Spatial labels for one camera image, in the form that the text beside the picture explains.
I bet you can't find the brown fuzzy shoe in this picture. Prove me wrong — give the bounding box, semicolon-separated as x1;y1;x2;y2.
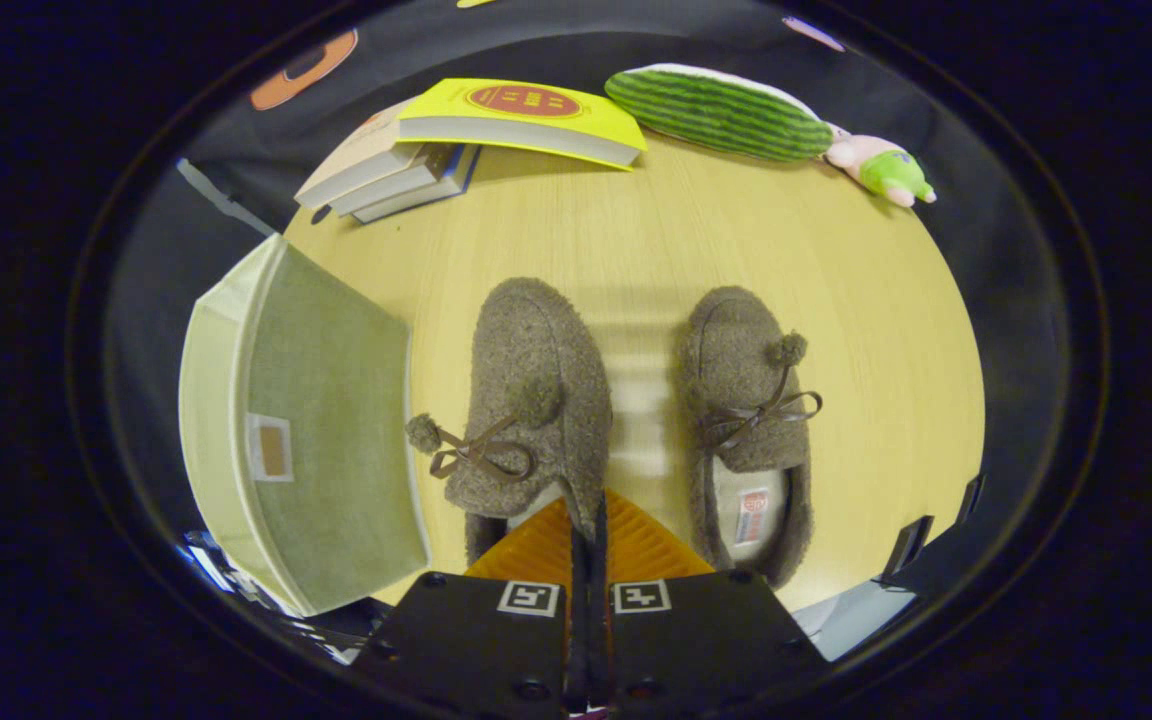
678;286;824;589
406;277;614;566

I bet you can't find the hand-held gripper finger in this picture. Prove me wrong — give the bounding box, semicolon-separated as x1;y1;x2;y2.
351;492;592;716
591;487;829;716

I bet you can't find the green and pink plush toy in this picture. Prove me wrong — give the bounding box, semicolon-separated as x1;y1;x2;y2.
824;125;937;209

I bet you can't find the beige book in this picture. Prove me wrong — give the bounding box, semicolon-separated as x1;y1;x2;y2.
294;95;427;211

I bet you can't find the thin blue book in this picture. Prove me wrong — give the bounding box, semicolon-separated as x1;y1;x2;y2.
351;143;482;225

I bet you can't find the yellow book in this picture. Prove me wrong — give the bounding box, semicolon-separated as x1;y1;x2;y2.
396;78;649;171

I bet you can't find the pale green fabric storage box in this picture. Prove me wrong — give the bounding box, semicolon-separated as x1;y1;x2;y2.
179;233;432;618

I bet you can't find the watermelon slice plush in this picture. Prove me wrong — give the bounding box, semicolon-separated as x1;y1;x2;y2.
604;63;835;163

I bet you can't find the thin grey book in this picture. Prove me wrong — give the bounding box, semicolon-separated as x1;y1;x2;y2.
328;143;462;218

